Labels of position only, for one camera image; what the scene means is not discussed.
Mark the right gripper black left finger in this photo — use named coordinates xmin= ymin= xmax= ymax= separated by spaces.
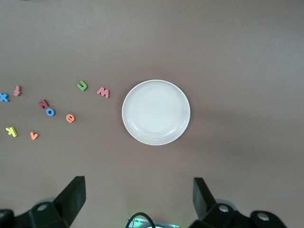
xmin=0 ymin=175 xmax=86 ymax=228

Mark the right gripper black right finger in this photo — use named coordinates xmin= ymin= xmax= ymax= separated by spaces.
xmin=187 ymin=177 xmax=289 ymax=228

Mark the pink foam letter w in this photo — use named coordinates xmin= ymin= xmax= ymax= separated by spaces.
xmin=96 ymin=86 xmax=111 ymax=99

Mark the green foam letter u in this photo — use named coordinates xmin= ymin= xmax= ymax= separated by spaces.
xmin=76 ymin=80 xmax=89 ymax=92

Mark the yellow foam letter k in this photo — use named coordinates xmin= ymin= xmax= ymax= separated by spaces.
xmin=5 ymin=126 xmax=18 ymax=138

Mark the beige brown plate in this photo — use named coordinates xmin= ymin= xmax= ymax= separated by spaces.
xmin=122 ymin=79 xmax=191 ymax=146

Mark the brown table cover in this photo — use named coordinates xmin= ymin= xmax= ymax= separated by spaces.
xmin=0 ymin=0 xmax=304 ymax=228

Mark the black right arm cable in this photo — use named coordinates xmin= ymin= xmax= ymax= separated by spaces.
xmin=127 ymin=212 xmax=155 ymax=228

